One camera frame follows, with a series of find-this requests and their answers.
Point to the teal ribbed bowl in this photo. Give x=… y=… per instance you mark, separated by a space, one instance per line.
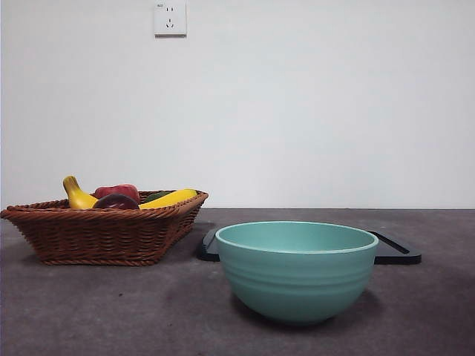
x=297 y=285

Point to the dark purple plum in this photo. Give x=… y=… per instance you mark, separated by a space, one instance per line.
x=114 y=202

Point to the green vegetable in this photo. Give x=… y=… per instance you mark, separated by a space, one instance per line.
x=153 y=196

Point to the red apple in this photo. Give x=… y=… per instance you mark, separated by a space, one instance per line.
x=118 y=190

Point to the brown wicker basket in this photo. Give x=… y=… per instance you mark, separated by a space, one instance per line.
x=96 y=237

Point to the yellow banana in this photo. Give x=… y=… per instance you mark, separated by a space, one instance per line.
x=77 y=195

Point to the dark rectangular tray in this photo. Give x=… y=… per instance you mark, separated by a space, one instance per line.
x=393 y=252

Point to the white wall socket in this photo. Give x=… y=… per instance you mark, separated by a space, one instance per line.
x=170 y=18

